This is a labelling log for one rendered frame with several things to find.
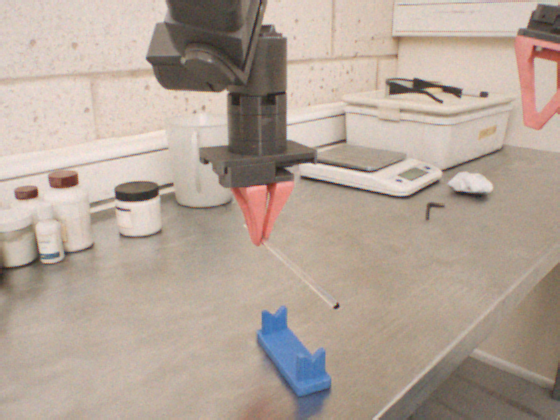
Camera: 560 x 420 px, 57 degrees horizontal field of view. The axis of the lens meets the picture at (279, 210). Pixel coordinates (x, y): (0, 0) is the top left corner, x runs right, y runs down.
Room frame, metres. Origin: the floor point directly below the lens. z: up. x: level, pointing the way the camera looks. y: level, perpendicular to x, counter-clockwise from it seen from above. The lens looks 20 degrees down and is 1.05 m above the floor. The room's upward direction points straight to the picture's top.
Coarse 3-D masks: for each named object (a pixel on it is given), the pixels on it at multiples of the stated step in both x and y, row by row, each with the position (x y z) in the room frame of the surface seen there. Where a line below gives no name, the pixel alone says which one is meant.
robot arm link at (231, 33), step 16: (176, 0) 0.37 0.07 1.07; (192, 0) 0.36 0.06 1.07; (208, 0) 0.36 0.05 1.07; (224, 0) 0.36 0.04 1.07; (240, 0) 0.36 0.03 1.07; (256, 0) 0.43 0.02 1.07; (176, 16) 0.39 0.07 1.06; (192, 16) 0.38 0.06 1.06; (208, 16) 0.37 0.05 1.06; (224, 16) 0.37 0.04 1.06; (240, 16) 0.38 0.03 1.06; (176, 32) 0.40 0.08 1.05; (192, 32) 0.39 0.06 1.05; (208, 32) 0.39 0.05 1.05; (224, 32) 0.39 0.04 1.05; (240, 32) 0.39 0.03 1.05; (176, 48) 0.42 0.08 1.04; (224, 48) 0.40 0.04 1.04; (240, 48) 0.40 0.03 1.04; (240, 64) 0.42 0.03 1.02
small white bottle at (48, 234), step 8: (40, 208) 0.64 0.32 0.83; (48, 208) 0.64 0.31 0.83; (40, 216) 0.64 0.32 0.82; (48, 216) 0.64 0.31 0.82; (40, 224) 0.64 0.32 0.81; (48, 224) 0.64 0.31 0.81; (56, 224) 0.64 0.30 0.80; (40, 232) 0.63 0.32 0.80; (48, 232) 0.63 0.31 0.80; (56, 232) 0.64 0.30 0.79; (40, 240) 0.63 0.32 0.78; (48, 240) 0.63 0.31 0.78; (56, 240) 0.64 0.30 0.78; (40, 248) 0.63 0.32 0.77; (48, 248) 0.63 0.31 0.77; (56, 248) 0.64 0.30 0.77; (40, 256) 0.64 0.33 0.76; (48, 256) 0.63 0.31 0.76; (56, 256) 0.64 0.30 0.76; (64, 256) 0.65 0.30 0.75
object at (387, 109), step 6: (378, 102) 1.21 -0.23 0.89; (384, 102) 1.20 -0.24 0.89; (390, 102) 1.19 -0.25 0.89; (396, 102) 1.18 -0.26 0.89; (378, 108) 1.21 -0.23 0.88; (384, 108) 1.20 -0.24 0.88; (390, 108) 1.19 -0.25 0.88; (396, 108) 1.17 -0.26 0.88; (378, 114) 1.21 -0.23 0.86; (384, 114) 1.20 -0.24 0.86; (390, 114) 1.19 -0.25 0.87; (396, 114) 1.18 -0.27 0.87; (396, 120) 1.18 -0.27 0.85
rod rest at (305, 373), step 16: (272, 320) 0.45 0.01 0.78; (256, 336) 0.45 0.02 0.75; (272, 336) 0.44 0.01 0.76; (288, 336) 0.44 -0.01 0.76; (272, 352) 0.42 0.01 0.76; (288, 352) 0.42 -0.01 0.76; (304, 352) 0.42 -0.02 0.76; (320, 352) 0.38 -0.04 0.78; (288, 368) 0.39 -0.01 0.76; (304, 368) 0.37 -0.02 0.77; (320, 368) 0.38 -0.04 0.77; (304, 384) 0.37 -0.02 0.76; (320, 384) 0.37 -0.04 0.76
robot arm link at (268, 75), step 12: (264, 24) 0.49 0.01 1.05; (264, 36) 0.47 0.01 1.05; (276, 36) 0.49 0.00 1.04; (264, 48) 0.46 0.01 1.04; (276, 48) 0.47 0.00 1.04; (252, 60) 0.46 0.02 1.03; (264, 60) 0.46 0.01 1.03; (276, 60) 0.47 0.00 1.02; (252, 72) 0.46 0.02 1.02; (264, 72) 0.46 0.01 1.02; (276, 72) 0.47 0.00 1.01; (252, 84) 0.46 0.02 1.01; (264, 84) 0.46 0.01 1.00; (276, 84) 0.47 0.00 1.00; (240, 96) 0.48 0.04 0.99; (264, 96) 0.47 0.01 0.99
